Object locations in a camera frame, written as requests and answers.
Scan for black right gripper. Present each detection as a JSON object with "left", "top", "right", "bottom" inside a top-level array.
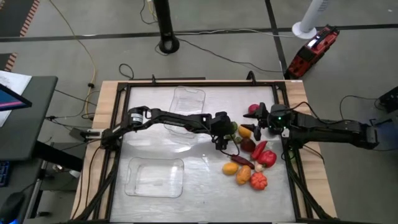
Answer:
[{"left": 241, "top": 101, "right": 292, "bottom": 142}]

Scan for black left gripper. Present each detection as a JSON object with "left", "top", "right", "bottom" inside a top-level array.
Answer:
[{"left": 211, "top": 111, "right": 234, "bottom": 151}]

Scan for green oval fruit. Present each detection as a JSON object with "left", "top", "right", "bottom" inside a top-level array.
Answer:
[{"left": 224, "top": 134, "right": 243, "bottom": 144}]

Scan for yellow lemon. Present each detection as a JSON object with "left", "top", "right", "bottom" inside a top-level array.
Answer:
[{"left": 238, "top": 125, "right": 252, "bottom": 139}]

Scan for dark red round fruit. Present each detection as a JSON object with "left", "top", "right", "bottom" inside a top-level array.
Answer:
[{"left": 240, "top": 138, "right": 257, "bottom": 153}]

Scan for orange round fruit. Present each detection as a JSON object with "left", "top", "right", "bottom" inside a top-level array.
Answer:
[{"left": 221, "top": 162, "right": 240, "bottom": 176}]

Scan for red bell pepper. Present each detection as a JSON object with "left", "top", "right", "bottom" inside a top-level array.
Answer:
[{"left": 257, "top": 150, "right": 278, "bottom": 169}]

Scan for orange bell pepper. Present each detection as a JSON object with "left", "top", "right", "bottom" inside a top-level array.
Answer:
[{"left": 235, "top": 165, "right": 252, "bottom": 186}]

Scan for orange pumpkin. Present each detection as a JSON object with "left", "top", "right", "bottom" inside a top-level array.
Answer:
[{"left": 249, "top": 172, "right": 269, "bottom": 191}]

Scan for clear plastic basket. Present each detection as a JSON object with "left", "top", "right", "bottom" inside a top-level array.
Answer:
[
  {"left": 164, "top": 86, "right": 206, "bottom": 139},
  {"left": 124, "top": 156, "right": 185, "bottom": 199}
]

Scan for glossy white work surface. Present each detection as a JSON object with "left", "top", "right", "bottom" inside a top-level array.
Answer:
[{"left": 109, "top": 85, "right": 296, "bottom": 223}]

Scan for red tool case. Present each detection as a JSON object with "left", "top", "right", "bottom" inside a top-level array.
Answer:
[{"left": 284, "top": 24, "right": 340, "bottom": 80}]

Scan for white tower fan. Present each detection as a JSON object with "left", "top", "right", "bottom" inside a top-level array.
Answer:
[{"left": 291, "top": 0, "right": 331, "bottom": 40}]

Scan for black equipment box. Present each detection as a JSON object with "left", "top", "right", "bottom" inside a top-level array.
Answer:
[{"left": 378, "top": 86, "right": 398, "bottom": 113}]

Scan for black pole stand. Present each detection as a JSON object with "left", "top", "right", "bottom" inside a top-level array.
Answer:
[{"left": 153, "top": 0, "right": 180, "bottom": 54}]

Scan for grey power adapter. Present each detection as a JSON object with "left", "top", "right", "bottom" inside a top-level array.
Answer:
[{"left": 68, "top": 127, "right": 102, "bottom": 142}]

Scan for black desk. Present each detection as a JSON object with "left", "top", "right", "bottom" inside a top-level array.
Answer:
[{"left": 0, "top": 75, "right": 59, "bottom": 162}]

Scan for computer monitor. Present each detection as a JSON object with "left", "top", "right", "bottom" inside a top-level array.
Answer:
[{"left": 0, "top": 83, "right": 33, "bottom": 112}]

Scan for white paper sheet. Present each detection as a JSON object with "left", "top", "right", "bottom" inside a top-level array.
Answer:
[{"left": 0, "top": 70, "right": 32, "bottom": 127}]

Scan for black computer mouse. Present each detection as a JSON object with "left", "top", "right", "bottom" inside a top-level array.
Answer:
[{"left": 0, "top": 191, "right": 26, "bottom": 224}]

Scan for black keyboard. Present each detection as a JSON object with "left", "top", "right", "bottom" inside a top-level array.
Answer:
[{"left": 0, "top": 161, "right": 12, "bottom": 187}]

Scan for black mat orange stripes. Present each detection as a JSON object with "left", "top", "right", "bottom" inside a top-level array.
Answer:
[
  {"left": 0, "top": 0, "right": 41, "bottom": 38},
  {"left": 0, "top": 52, "right": 19, "bottom": 72}
]

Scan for black aluminium table frame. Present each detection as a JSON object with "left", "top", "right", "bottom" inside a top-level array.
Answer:
[{"left": 71, "top": 79, "right": 335, "bottom": 224}]

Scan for black floor cable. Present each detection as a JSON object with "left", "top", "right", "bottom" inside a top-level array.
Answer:
[{"left": 154, "top": 36, "right": 285, "bottom": 74}]

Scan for black curved cable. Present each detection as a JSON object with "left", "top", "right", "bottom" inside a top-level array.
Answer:
[{"left": 338, "top": 95, "right": 382, "bottom": 121}]

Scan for black looped cable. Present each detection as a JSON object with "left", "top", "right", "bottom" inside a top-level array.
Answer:
[{"left": 119, "top": 63, "right": 135, "bottom": 80}]

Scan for yellow floor cable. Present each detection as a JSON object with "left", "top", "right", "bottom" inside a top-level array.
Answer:
[{"left": 48, "top": 0, "right": 97, "bottom": 121}]

